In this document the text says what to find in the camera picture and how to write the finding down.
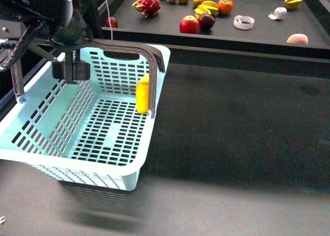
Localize orange persimmon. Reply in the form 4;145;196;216
218;0;234;15

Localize pink peach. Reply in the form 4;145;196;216
286;33;308;45

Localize dark purple plum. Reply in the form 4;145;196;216
198;13;215;31

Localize yellow green star fruit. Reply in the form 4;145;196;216
284;0;302;10

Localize light blue plastic basket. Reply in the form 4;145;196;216
1;45;170;191

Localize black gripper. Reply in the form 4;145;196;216
1;7;94;84

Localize white cord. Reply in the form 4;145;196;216
102;0;114;41

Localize brown basket handle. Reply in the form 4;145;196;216
23;39;166;118

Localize black display tray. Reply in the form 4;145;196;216
100;0;329;59

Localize white tape roll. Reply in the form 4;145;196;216
268;7;287;20

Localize pink dragon fruit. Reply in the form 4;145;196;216
132;0;161;19

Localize small dark red fruit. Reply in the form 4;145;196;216
106;16;118;28

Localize clear tape ring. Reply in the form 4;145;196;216
233;15;255;30

